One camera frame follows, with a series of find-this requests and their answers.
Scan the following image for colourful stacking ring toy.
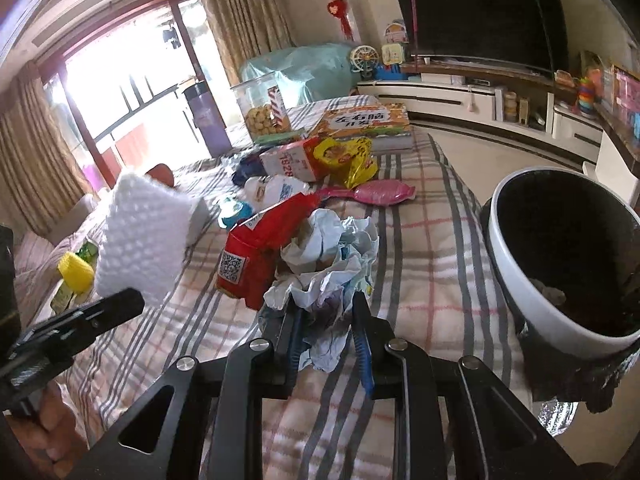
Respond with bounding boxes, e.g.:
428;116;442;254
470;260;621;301
577;67;603;111

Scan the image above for white rimmed trash bin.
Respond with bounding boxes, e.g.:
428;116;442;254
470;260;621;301
480;170;640;413

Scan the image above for white television cabinet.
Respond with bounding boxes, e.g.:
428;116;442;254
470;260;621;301
357;62;603;163

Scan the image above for brown round object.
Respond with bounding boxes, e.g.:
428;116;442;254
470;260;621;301
147;162;176;188

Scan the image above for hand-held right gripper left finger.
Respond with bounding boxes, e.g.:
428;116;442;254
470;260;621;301
65;305;307;480

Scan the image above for striped sofa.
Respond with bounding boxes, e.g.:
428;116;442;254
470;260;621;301
12;192;111;321

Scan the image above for red snack bag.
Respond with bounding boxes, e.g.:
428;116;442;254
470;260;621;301
215;192;323;311

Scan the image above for person's left hand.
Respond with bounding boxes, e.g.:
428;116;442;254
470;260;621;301
11;384;92;479

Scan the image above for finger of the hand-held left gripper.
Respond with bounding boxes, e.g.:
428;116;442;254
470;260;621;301
0;287;146;402

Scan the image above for yellow-green toy box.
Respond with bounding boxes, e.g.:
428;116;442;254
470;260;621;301
381;42;407;66

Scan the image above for yellow snack bag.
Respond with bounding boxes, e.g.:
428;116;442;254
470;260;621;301
314;136;379;188

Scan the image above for beige curtain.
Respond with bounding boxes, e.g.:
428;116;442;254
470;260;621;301
194;0;296;86
0;60;96;236

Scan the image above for black television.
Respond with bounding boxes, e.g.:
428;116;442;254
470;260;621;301
391;0;571;77

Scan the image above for orange book box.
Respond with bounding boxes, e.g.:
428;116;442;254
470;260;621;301
307;102;416;153

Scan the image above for purple tumbler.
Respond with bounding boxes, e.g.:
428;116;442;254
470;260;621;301
181;81;233;157

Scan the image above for yellow ribbed cup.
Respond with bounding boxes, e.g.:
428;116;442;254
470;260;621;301
57;251;96;293

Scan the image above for white side cabinet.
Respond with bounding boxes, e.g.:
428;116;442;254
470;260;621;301
582;110;640;196

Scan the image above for teal covered furniture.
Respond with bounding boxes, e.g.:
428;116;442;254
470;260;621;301
239;42;358;103

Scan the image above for pink toy box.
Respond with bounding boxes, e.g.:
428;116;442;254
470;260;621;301
610;65;640;111

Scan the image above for dark blue wrapper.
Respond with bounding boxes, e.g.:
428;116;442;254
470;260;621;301
231;152;266;186

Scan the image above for toy ferris wheel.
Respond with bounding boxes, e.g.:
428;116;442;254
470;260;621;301
348;46;373;80

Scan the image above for clear cookie jar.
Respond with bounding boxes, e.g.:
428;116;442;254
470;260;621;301
230;71;292;145

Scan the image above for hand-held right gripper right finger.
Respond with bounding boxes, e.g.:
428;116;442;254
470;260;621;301
351;291;588;480

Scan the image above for white paper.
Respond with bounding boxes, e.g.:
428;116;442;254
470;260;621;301
257;207;381;373

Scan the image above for silver foil sheet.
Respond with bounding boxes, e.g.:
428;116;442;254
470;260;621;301
535;395;578;436

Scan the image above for teal plastic wrapper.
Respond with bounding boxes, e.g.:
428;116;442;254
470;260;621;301
217;197;258;231

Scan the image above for white plastic packet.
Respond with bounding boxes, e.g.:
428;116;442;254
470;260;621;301
244;175;311;211

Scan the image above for red and white carton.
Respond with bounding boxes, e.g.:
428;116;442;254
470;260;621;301
259;139;326;182

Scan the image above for white round bin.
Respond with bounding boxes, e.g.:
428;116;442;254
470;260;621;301
480;166;640;361

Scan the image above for grey tissue box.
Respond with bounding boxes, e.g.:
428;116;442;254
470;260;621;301
185;195;213;247

